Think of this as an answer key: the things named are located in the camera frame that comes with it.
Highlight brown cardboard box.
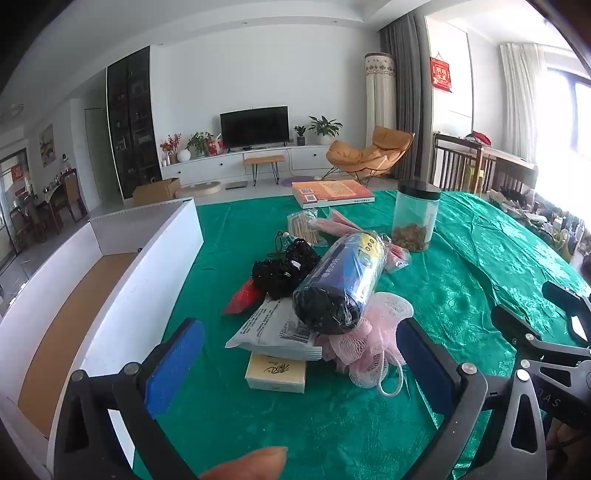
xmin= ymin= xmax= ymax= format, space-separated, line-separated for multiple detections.
xmin=132 ymin=178 xmax=182 ymax=206

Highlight orange lounge chair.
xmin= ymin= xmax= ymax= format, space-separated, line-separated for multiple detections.
xmin=326 ymin=126 xmax=415 ymax=182

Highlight red wall calendar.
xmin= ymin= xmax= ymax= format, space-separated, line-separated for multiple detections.
xmin=429 ymin=58 xmax=452 ymax=90

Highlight black flat television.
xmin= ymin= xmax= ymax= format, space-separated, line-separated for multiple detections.
xmin=220 ymin=106 xmax=290 ymax=149

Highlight wooden stool black legs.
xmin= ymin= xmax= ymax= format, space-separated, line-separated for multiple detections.
xmin=243 ymin=155 xmax=286 ymax=186

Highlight beige oval board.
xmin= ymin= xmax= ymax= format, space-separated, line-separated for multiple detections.
xmin=181 ymin=181 xmax=222 ymax=197

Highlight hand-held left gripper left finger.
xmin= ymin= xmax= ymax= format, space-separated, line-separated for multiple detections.
xmin=54 ymin=318 xmax=205 ymax=480

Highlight red flat packet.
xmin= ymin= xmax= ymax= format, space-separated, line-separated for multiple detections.
xmin=223 ymin=279 xmax=262 ymax=315

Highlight white interior door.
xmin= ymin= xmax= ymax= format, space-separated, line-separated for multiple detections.
xmin=84 ymin=107 xmax=108 ymax=208

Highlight yellow tissue box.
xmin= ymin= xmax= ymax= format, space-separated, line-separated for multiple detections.
xmin=245 ymin=353 xmax=308 ymax=394

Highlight white sheer curtain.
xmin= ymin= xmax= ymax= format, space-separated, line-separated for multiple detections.
xmin=499 ymin=42 xmax=539 ymax=162

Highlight framed wall picture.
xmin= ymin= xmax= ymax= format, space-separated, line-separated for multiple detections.
xmin=39 ymin=124 xmax=56 ymax=167

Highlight wooden dining chair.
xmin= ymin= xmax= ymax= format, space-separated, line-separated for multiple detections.
xmin=9 ymin=196 xmax=47 ymax=243
xmin=48 ymin=168 xmax=88 ymax=222

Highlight standing air conditioner cloth cover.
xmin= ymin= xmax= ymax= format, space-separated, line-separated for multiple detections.
xmin=365 ymin=52 xmax=397 ymax=134

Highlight pile of household clutter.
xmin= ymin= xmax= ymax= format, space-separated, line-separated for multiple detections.
xmin=489 ymin=185 xmax=591 ymax=268

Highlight bag of wooden sticks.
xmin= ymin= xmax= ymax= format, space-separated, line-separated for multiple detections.
xmin=286 ymin=209 xmax=328 ymax=245

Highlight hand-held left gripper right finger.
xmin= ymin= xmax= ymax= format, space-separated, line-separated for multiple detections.
xmin=396 ymin=318 xmax=552 ymax=480

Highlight black glass display cabinet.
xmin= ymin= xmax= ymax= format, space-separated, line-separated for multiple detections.
xmin=106 ymin=46 xmax=162 ymax=200

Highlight white soft pouch packet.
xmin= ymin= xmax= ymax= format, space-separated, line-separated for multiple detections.
xmin=225 ymin=295 xmax=324 ymax=361

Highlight black hair tie bundle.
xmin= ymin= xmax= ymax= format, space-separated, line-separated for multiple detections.
xmin=252 ymin=239 xmax=320 ymax=300

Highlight grey curtain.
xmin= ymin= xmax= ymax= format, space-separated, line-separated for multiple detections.
xmin=379 ymin=11 xmax=428 ymax=178

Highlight dark wooden slatted chair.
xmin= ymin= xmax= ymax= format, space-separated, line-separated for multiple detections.
xmin=433 ymin=133 xmax=539 ymax=197

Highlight green patterned tablecloth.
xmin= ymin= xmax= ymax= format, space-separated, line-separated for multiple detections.
xmin=134 ymin=189 xmax=591 ymax=480

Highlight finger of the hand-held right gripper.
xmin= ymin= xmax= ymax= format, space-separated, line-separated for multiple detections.
xmin=542 ymin=281 xmax=591 ymax=344
xmin=491 ymin=305 xmax=591 ymax=366

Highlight large white cardboard box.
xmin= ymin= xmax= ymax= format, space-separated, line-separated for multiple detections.
xmin=0 ymin=198 xmax=205 ymax=480

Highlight dining table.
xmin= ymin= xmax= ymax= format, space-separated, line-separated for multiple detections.
xmin=28 ymin=185 xmax=65 ymax=232

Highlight orange book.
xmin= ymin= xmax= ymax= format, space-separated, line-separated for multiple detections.
xmin=291 ymin=180 xmax=376 ymax=208

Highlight pink striped plastic packet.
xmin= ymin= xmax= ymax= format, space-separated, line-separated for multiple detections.
xmin=314 ymin=210 xmax=411 ymax=273

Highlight pink mesh bath loofah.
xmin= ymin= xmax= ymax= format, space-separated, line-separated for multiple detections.
xmin=318 ymin=292 xmax=415 ymax=398

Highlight bushy green potted plant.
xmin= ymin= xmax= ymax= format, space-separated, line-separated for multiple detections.
xmin=186 ymin=131 xmax=214 ymax=158

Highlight large leafy potted plant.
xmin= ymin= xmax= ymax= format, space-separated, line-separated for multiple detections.
xmin=308 ymin=115 xmax=343 ymax=146

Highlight clear jar black lid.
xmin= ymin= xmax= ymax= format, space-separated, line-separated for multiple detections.
xmin=392 ymin=180 xmax=443 ymax=254

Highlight blue garbage bag roll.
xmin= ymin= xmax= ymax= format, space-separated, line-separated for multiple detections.
xmin=293 ymin=232 xmax=385 ymax=335

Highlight white tv cabinet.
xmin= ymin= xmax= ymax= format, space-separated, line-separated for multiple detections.
xmin=160 ymin=144 xmax=333 ymax=185

